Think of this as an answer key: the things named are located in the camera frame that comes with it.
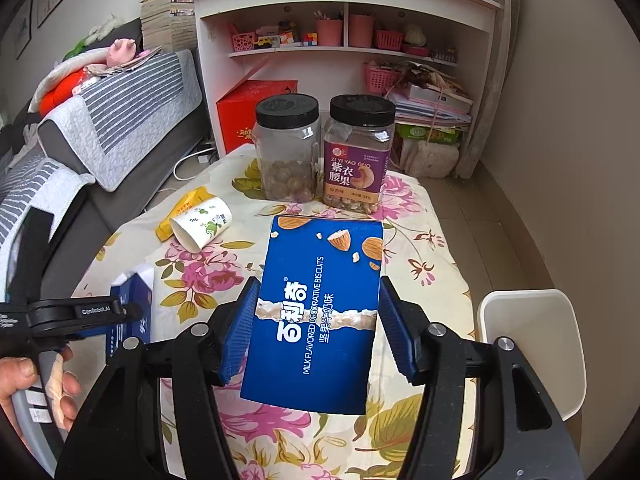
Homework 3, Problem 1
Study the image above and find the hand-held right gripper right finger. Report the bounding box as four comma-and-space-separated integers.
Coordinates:
379, 275, 585, 480

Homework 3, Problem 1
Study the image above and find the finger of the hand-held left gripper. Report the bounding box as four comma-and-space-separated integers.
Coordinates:
27, 296, 147, 343

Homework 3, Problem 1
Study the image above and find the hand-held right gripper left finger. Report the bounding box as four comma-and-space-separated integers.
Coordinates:
54, 276, 262, 480

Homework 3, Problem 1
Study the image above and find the blue and white carton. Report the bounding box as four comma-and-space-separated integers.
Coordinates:
102, 266, 156, 361

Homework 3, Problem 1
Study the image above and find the blue biscuit box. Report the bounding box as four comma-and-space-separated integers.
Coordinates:
240, 214, 385, 416

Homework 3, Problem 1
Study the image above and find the white waste bin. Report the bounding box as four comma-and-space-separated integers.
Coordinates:
477, 289, 587, 422

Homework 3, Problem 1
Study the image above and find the person's left hand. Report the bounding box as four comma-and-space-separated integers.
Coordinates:
0, 351, 82, 432

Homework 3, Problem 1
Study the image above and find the large striped sofa cover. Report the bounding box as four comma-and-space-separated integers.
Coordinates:
0, 150, 96, 271

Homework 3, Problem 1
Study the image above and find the floral tablecloth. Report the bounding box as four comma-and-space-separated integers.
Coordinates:
70, 142, 473, 480

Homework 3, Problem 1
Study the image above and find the white paper cup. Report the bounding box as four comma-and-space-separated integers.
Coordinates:
169, 197, 233, 252

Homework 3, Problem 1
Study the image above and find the yellow snack packet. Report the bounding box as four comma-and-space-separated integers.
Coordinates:
155, 186, 210, 242

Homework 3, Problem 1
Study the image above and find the red plush toy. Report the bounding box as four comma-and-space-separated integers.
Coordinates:
37, 67, 96, 113

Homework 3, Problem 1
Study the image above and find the purple label jar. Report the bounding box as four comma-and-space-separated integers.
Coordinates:
322, 94, 397, 209

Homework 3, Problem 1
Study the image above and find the grey sofa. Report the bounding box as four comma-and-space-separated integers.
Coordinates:
0, 17, 211, 301

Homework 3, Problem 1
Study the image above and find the small striped sofa cover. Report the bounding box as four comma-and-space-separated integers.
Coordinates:
39, 49, 203, 192

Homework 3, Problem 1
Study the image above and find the beige cloth bag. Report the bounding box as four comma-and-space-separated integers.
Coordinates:
402, 140, 461, 177

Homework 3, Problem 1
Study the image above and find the clear jar with black lid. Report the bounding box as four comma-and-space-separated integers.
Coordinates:
251, 95, 322, 202

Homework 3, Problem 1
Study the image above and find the green tissue pack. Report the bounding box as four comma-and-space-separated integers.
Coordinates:
395, 122, 463, 146

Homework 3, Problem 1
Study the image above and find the red cardboard box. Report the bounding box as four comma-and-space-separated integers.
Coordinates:
216, 79, 300, 156

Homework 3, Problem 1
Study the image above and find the pink plush toy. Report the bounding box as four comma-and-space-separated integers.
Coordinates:
107, 37, 138, 68

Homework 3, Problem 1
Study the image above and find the beige patterned cloth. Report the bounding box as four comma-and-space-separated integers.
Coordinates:
82, 46, 163, 79

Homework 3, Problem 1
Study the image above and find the pile of books and papers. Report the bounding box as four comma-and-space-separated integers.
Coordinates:
385, 60, 475, 126

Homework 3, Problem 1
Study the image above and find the beige curtain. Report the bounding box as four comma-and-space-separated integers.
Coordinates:
457, 0, 526, 179

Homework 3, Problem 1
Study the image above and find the large pink basket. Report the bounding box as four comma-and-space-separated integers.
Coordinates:
364, 61, 405, 95

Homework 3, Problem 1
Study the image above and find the stack of books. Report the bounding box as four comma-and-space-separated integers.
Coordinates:
140, 0, 197, 53

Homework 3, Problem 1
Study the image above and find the small pink basket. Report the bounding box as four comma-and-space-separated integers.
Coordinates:
375, 29, 405, 51

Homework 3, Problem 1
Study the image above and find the white bookshelf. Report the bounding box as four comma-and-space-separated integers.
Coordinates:
185, 0, 503, 176

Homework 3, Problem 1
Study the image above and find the pink cup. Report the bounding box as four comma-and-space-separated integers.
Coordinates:
348, 14, 376, 48
315, 17, 344, 47

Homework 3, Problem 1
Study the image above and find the white cable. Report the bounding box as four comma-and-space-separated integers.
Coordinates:
172, 150, 216, 182

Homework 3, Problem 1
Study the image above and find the narrow wall picture frame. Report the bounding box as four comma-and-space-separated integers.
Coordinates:
14, 0, 34, 60

